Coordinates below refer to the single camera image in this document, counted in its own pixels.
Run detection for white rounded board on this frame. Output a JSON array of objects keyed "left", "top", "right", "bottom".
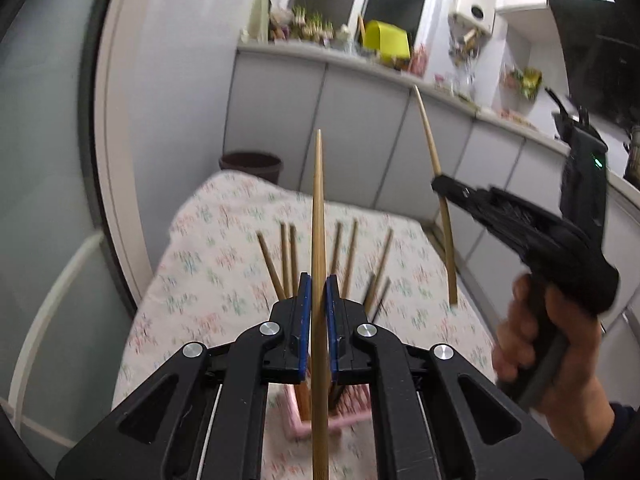
[{"left": 247, "top": 0, "right": 273, "bottom": 43}]

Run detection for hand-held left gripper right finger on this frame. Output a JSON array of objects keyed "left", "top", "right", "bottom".
[{"left": 325, "top": 274, "right": 586, "bottom": 480}]

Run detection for brown trash bin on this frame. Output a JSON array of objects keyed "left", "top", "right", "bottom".
[{"left": 218, "top": 151, "right": 284, "bottom": 184}]

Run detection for floral tablecloth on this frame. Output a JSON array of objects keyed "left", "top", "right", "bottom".
[{"left": 112, "top": 170, "right": 501, "bottom": 480}]

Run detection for green yellow packet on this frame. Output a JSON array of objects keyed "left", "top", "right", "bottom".
[{"left": 500, "top": 65, "right": 543, "bottom": 101}]

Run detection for white countertop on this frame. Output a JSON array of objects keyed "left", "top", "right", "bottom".
[{"left": 236, "top": 41, "right": 640, "bottom": 201}]

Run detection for person's right forearm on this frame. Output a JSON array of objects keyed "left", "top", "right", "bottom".
[{"left": 580, "top": 400, "right": 640, "bottom": 466}]

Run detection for group of wooden chopsticks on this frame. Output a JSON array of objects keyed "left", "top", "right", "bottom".
[{"left": 256, "top": 219, "right": 394, "bottom": 311}]

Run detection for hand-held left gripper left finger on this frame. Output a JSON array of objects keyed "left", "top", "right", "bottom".
[{"left": 55, "top": 272, "right": 313, "bottom": 480}]

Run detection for white metal rail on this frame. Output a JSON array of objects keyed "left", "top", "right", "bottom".
[{"left": 7, "top": 234, "right": 108, "bottom": 448}]

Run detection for person's right hand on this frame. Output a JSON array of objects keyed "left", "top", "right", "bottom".
[{"left": 492, "top": 272, "right": 616, "bottom": 462}]

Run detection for potted green plants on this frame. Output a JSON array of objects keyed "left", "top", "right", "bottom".
[{"left": 270, "top": 5, "right": 351, "bottom": 48}]

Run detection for tapered wooden chopstick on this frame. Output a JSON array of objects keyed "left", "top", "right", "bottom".
[
  {"left": 413, "top": 85, "right": 459, "bottom": 307},
  {"left": 310, "top": 129, "right": 330, "bottom": 480}
]

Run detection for black range hood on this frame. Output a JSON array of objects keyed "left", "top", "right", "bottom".
[{"left": 550, "top": 0, "right": 640, "bottom": 126}]

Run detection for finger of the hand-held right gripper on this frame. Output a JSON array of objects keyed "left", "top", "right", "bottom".
[{"left": 431, "top": 174, "right": 501, "bottom": 221}]

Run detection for pink packet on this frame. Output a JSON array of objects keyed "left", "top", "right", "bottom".
[{"left": 407, "top": 42, "right": 433, "bottom": 76}]

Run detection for pink utensil holder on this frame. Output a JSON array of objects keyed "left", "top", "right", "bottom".
[{"left": 270, "top": 384, "right": 373, "bottom": 442}]

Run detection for yellow plastic container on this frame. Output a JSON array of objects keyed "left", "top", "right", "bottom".
[{"left": 362, "top": 20, "right": 412, "bottom": 61}]

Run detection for grey base cabinets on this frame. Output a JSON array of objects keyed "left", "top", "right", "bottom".
[{"left": 222, "top": 47, "right": 640, "bottom": 361}]

